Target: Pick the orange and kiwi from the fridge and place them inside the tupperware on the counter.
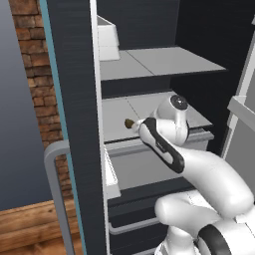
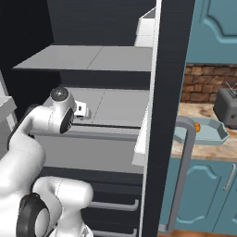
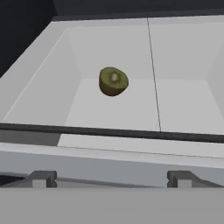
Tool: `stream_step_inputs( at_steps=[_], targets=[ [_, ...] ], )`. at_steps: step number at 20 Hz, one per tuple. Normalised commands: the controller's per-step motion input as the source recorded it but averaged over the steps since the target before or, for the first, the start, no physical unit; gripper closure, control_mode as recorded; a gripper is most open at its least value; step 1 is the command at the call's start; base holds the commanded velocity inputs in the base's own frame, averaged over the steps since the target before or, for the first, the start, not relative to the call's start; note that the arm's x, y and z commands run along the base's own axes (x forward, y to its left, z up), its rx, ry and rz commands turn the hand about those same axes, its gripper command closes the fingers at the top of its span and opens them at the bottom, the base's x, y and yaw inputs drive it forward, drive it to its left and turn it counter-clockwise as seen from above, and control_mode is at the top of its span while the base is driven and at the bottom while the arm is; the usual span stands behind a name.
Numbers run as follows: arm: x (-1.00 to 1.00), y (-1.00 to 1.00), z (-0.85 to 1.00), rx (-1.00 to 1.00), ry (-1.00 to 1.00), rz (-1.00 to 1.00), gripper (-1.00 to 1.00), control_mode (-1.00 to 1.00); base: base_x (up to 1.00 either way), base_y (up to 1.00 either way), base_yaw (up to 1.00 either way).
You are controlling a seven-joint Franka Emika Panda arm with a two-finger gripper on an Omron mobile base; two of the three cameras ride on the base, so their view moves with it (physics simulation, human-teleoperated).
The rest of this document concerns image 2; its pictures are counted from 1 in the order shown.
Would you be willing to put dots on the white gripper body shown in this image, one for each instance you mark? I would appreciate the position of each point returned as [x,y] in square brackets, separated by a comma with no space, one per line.
[86,113]

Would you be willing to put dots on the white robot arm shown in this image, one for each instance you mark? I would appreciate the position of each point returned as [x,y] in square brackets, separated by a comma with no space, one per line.
[21,160]

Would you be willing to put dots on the grey fridge shelf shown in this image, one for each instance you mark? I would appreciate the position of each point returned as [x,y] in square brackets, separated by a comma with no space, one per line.
[120,108]
[92,58]

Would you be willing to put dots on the grey fridge crisper drawer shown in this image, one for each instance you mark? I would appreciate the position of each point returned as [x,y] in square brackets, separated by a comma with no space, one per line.
[92,154]

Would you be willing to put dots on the black fridge door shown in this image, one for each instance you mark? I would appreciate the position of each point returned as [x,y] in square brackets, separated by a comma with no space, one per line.
[168,77]

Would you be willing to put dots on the black fridge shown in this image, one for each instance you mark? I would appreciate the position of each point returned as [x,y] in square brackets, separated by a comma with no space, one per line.
[27,27]

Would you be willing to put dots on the teal tupperware container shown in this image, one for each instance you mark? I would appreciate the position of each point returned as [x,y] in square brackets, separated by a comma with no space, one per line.
[209,132]

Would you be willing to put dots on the white door bin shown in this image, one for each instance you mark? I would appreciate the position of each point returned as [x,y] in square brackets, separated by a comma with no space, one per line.
[141,145]
[146,31]

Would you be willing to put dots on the black freezer drawer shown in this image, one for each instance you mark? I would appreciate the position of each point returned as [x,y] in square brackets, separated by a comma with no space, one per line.
[117,191]

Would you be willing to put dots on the orange fruit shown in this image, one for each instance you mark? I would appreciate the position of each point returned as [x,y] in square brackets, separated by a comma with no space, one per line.
[197,127]

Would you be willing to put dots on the teal base cupboard door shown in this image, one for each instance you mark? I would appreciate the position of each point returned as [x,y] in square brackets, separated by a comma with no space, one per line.
[230,213]
[200,194]

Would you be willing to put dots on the grey toaster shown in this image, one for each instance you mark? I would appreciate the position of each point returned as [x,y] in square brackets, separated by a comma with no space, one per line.
[227,106]

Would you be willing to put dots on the teal wall cupboard door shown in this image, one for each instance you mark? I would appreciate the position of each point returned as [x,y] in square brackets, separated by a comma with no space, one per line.
[216,31]

